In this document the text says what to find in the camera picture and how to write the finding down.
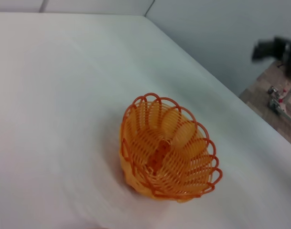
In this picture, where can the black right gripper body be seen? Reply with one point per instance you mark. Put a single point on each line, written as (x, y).
(289, 55)

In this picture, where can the metal clamp with red parts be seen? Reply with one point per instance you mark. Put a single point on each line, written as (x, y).
(275, 102)

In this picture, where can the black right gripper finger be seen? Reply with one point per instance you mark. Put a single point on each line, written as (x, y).
(263, 50)

